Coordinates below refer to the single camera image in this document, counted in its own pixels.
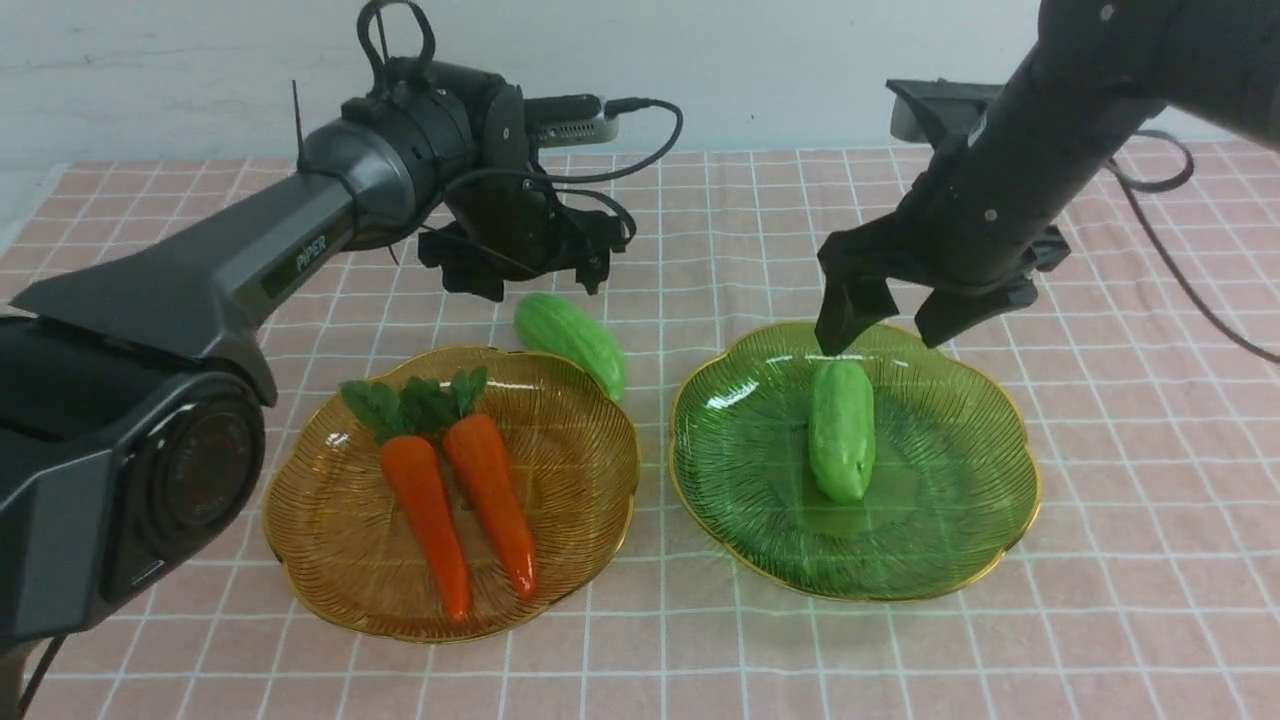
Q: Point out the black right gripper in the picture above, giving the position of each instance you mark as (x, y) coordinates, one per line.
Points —
(949, 233)

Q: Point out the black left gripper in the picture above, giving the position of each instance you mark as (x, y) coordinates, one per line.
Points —
(531, 224)

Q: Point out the green toy gourd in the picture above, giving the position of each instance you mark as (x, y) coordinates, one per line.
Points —
(842, 430)
(552, 325)

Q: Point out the orange toy carrot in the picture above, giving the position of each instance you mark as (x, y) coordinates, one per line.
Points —
(476, 449)
(409, 463)

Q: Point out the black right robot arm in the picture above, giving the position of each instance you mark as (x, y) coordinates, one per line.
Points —
(1007, 159)

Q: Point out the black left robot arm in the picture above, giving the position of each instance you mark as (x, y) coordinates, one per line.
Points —
(133, 390)

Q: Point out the green glass plate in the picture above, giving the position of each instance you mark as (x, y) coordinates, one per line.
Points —
(955, 485)

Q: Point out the amber glass plate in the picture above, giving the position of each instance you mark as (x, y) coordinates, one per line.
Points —
(347, 549)

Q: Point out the pink checkered tablecloth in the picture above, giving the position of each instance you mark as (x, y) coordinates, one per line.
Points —
(1147, 589)

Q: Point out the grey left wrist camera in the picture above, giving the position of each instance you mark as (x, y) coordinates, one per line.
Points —
(569, 121)

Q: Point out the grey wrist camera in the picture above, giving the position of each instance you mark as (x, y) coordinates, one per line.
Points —
(929, 111)
(569, 121)

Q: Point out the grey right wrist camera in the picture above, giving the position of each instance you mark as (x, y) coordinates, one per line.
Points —
(929, 111)

